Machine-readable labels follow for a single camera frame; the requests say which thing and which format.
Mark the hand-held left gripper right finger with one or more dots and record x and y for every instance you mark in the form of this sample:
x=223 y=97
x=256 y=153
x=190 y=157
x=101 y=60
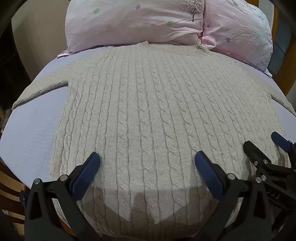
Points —
x=208 y=176

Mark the pink floral pillow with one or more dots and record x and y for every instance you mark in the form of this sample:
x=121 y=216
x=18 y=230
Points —
x=240 y=34
x=138 y=23

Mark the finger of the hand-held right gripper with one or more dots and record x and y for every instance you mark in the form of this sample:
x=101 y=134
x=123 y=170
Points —
x=281 y=141
x=253 y=150

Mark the lavender bed sheet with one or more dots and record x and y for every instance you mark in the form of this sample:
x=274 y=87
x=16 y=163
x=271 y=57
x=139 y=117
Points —
x=30 y=129

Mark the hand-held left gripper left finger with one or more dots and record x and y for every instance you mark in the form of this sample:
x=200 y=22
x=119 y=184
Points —
x=86 y=175

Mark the wooden headboard frame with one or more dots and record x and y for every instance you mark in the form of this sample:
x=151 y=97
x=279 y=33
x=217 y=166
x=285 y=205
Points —
x=284 y=77

